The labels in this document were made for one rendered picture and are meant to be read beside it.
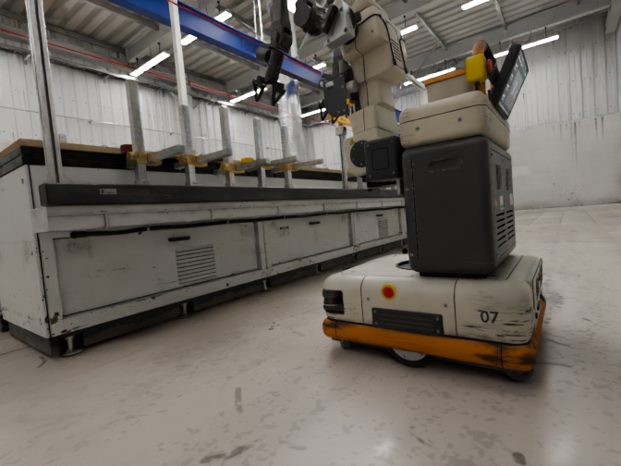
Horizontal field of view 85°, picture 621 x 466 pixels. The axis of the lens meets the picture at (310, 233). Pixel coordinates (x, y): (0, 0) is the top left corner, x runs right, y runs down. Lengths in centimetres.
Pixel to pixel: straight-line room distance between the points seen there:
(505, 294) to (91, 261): 164
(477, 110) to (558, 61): 1138
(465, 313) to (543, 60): 1161
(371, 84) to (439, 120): 44
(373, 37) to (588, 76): 1103
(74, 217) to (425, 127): 130
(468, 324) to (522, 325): 13
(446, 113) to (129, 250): 152
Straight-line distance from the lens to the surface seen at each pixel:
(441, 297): 108
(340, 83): 145
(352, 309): 122
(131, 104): 174
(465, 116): 109
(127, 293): 191
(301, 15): 148
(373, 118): 137
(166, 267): 200
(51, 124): 160
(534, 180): 1192
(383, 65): 144
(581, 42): 1255
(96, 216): 161
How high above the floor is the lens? 51
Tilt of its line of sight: 3 degrees down
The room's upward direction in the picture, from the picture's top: 5 degrees counter-clockwise
